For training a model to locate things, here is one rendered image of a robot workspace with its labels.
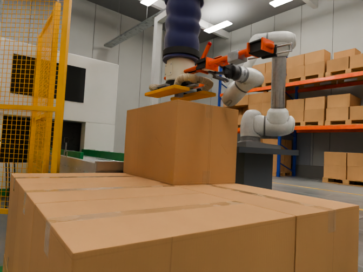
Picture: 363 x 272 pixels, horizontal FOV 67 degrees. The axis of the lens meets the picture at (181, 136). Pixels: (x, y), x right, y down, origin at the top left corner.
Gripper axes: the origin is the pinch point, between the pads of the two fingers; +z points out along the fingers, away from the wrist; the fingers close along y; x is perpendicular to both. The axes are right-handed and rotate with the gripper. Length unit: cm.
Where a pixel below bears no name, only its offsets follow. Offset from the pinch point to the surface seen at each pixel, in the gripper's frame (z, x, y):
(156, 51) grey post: -158, 343, -136
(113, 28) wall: -296, 970, -427
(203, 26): -618, 790, -473
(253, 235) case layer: 38, -66, 64
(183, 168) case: 16, -4, 53
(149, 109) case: 20.5, 23.7, 23.4
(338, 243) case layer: -4, -66, 73
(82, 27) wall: -171, 958, -393
